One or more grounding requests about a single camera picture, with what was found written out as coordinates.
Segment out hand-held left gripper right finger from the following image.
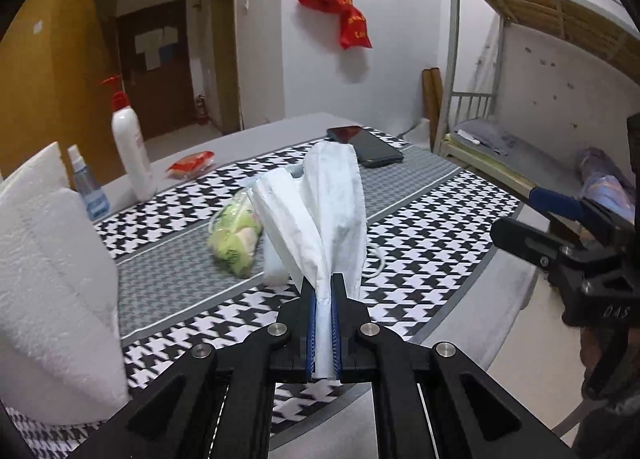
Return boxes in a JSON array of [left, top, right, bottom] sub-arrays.
[[330, 273, 581, 459]]

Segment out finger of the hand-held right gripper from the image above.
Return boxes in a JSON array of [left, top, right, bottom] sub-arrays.
[[530, 187, 601, 224], [491, 216, 573, 270]]

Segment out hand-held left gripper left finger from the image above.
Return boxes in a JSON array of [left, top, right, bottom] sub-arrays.
[[67, 274, 321, 459]]

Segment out green vegetables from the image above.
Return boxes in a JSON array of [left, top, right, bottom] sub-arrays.
[[207, 187, 266, 279]]

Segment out white face mask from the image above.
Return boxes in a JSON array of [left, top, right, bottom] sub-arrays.
[[300, 140, 368, 382]]

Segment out white foam box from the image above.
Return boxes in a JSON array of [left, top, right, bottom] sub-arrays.
[[0, 141, 132, 426]]

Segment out person's right hand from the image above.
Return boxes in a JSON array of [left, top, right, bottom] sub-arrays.
[[580, 326, 613, 392]]

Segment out blue patterned quilt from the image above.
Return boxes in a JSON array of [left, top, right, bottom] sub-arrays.
[[575, 148, 638, 220]]

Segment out grey pillow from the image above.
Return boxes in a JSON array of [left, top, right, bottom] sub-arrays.
[[452, 119, 523, 154]]

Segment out wooden boards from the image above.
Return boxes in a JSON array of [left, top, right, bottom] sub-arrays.
[[422, 68, 446, 150]]

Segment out black smartphone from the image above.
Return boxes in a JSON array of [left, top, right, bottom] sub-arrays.
[[326, 125, 404, 168]]

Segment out metal bunk bed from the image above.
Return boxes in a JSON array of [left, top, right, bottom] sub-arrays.
[[432, 0, 640, 220]]

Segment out red snack packet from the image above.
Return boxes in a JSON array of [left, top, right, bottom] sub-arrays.
[[166, 150, 215, 178]]

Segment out white lotion bottle red pump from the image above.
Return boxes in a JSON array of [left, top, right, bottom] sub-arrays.
[[102, 75, 155, 202]]

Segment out blue spray bottle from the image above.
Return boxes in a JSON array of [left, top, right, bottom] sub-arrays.
[[67, 144, 111, 220]]

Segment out brown entrance door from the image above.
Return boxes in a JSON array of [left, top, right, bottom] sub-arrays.
[[117, 0, 196, 140]]

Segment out white paper notice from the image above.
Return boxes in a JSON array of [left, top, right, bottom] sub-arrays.
[[134, 28, 178, 70]]

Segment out wooden wardrobe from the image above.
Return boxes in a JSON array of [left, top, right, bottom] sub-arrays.
[[0, 0, 126, 180]]

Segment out white charging cable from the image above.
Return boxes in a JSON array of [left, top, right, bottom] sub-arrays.
[[367, 244, 386, 281]]

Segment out wooden side door frame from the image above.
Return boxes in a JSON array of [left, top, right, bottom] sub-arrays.
[[210, 0, 242, 134]]

